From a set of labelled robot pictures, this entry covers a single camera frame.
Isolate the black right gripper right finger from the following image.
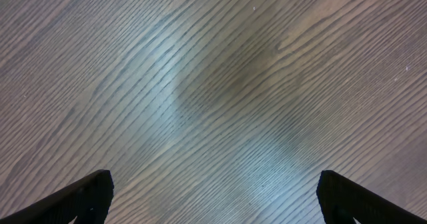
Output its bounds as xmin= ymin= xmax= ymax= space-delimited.
xmin=316 ymin=170 xmax=426 ymax=224

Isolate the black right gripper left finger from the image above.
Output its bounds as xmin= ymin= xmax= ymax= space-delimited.
xmin=1 ymin=169 xmax=114 ymax=224

